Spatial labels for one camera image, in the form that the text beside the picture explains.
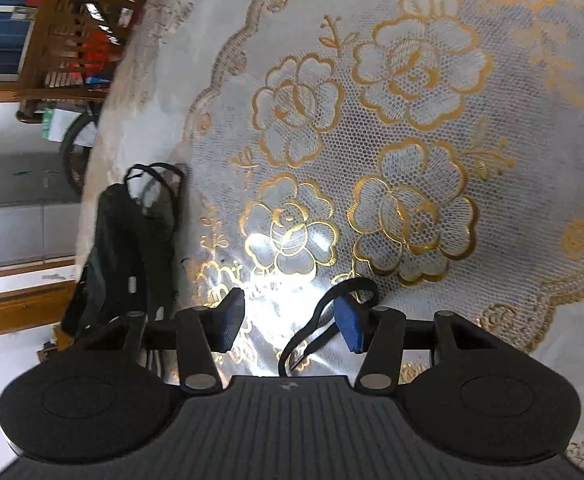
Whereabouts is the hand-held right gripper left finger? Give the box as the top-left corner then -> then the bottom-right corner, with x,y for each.
46,287 -> 247,395

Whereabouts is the black shoelace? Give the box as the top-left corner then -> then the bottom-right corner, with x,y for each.
277,277 -> 380,377

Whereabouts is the lace floral tablecloth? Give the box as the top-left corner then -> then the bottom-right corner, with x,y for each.
74,0 -> 584,471

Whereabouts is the white plastic container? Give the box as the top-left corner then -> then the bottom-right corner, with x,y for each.
42,107 -> 73,142

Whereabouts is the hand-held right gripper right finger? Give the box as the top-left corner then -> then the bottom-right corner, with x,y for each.
334,296 -> 533,395

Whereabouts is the black sneaker white swoosh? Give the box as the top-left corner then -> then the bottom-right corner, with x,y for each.
60,162 -> 187,361

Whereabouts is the wooden chair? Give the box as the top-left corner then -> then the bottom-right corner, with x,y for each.
16,0 -> 143,122

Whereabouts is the grey refrigerator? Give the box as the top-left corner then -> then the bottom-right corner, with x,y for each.
0,152 -> 90,272

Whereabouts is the wooden door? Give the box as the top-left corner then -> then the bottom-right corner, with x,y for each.
0,260 -> 80,342

